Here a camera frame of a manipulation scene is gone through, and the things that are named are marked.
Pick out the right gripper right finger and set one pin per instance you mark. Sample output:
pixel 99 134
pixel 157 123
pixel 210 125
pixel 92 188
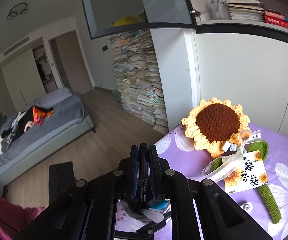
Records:
pixel 151 154

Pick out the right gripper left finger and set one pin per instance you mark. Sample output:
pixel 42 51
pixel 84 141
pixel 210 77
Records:
pixel 134 155

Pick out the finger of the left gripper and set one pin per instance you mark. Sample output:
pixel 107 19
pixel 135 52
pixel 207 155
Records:
pixel 135 226

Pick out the black marker pen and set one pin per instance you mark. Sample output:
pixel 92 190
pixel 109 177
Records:
pixel 143 171

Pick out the grey felt pen holder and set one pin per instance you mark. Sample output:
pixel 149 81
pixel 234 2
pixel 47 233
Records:
pixel 133 209

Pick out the light green pen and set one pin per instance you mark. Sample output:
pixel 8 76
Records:
pixel 153 214

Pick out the purple floral tablecloth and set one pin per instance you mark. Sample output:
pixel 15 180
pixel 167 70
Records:
pixel 181 155

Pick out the crochet sunflower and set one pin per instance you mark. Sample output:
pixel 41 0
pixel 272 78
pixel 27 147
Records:
pixel 214 122

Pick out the pile of stacked books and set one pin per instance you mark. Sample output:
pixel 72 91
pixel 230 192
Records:
pixel 138 78

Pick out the grey bed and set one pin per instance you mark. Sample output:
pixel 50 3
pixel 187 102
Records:
pixel 23 143

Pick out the sunflower gift card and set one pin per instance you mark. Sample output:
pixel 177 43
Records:
pixel 250 174

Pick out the orange snack bag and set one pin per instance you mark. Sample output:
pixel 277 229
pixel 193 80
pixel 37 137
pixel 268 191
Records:
pixel 39 115

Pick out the brown room door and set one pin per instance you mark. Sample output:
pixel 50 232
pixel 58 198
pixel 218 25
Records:
pixel 69 61

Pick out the yellow plush toy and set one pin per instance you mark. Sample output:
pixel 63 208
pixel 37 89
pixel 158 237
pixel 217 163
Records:
pixel 130 19

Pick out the white bookshelf cabinet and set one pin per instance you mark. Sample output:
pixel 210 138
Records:
pixel 240 60

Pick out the left glass cabinet door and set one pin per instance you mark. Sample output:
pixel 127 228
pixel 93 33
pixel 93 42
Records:
pixel 100 14

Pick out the clear pen cup on shelf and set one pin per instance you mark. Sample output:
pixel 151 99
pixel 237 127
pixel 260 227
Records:
pixel 219 9

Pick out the red book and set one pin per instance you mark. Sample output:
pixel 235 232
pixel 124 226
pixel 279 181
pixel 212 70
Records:
pixel 276 21

